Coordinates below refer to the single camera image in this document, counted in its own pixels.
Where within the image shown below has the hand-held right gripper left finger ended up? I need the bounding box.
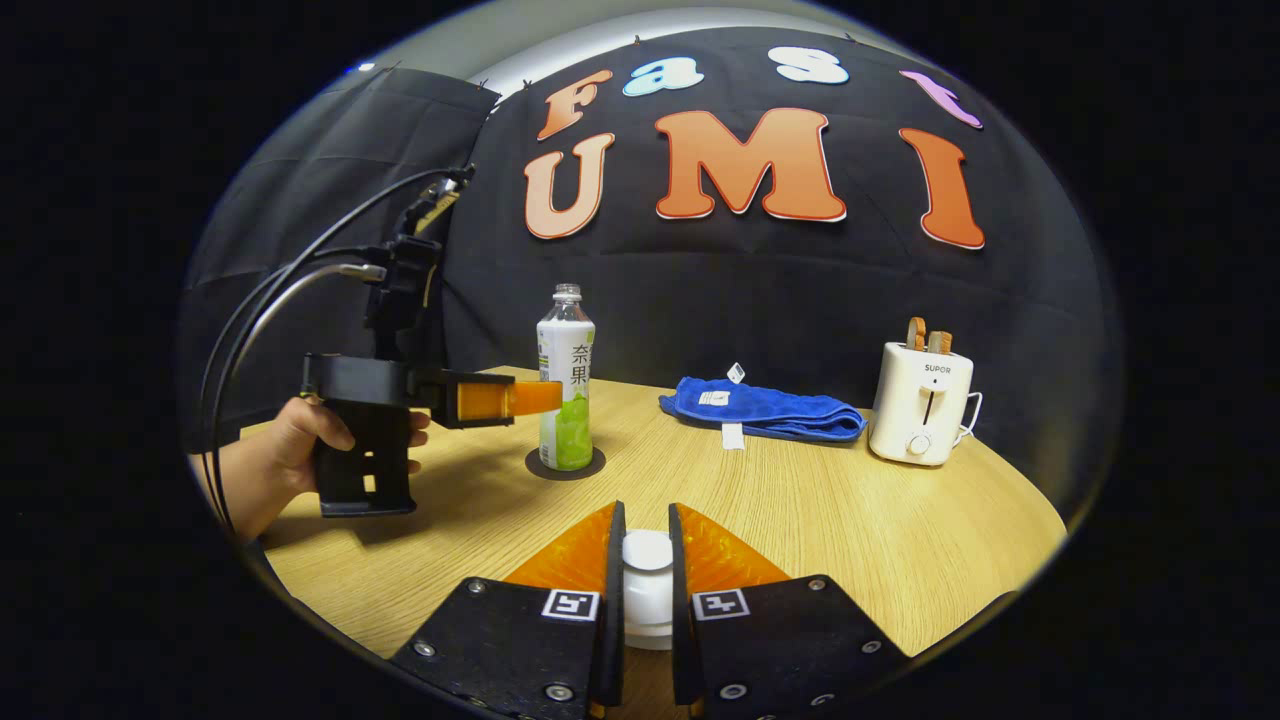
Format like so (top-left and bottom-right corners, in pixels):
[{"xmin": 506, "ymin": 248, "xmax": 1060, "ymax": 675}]
[{"xmin": 390, "ymin": 504, "xmax": 629, "ymax": 720}]

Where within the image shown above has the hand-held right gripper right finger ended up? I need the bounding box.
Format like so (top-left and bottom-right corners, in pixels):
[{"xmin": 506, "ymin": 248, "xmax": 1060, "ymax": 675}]
[{"xmin": 668, "ymin": 505, "xmax": 913, "ymax": 720}]

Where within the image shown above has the dark round coaster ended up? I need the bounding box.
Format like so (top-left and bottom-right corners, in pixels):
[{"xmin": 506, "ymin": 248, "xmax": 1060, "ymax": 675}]
[{"xmin": 524, "ymin": 445, "xmax": 608, "ymax": 482}]

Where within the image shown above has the clear water bottle green label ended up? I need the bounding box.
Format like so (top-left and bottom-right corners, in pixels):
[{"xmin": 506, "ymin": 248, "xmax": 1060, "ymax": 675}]
[{"xmin": 536, "ymin": 283, "xmax": 598, "ymax": 472}]

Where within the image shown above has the folded blue towel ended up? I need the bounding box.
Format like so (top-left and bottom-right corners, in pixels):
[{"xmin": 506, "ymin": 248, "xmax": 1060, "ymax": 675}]
[{"xmin": 658, "ymin": 362, "xmax": 869, "ymax": 451}]

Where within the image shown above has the black backdrop cloth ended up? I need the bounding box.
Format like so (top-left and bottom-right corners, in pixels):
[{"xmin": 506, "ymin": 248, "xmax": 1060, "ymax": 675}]
[{"xmin": 180, "ymin": 25, "xmax": 1126, "ymax": 521}]

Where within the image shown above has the white toaster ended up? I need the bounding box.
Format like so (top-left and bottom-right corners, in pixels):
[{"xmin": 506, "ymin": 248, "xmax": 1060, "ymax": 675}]
[{"xmin": 867, "ymin": 342, "xmax": 976, "ymax": 468}]

